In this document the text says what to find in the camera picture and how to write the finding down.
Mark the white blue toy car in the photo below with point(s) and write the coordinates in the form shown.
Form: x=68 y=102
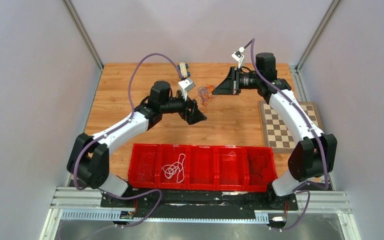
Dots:
x=183 y=68

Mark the aluminium frame rail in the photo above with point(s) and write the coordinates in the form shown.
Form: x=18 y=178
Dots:
x=91 y=199

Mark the red bin middle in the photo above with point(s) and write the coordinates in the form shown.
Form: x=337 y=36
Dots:
x=202 y=168

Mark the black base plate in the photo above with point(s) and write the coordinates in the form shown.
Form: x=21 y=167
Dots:
x=194 y=204

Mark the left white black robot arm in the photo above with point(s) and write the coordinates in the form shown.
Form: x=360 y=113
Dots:
x=89 y=161

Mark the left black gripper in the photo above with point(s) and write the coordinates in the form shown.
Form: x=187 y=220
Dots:
x=195 y=115

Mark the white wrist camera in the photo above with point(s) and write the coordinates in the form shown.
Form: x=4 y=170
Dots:
x=185 y=86
x=239 y=56

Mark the red bin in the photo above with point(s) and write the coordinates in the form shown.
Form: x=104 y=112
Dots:
x=261 y=168
x=142 y=166
x=202 y=168
x=231 y=170
x=171 y=167

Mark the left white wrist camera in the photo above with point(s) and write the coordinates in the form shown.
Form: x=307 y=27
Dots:
x=185 y=86

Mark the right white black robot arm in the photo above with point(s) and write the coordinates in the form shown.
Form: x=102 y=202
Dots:
x=314 y=152

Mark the red bin rightmost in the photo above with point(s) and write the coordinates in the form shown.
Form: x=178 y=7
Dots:
x=261 y=168

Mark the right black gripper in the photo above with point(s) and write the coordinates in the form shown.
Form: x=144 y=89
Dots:
x=230 y=85

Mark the wooden chessboard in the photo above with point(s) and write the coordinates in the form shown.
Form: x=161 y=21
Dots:
x=275 y=132

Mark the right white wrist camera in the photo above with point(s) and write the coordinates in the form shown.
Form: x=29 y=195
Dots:
x=239 y=56

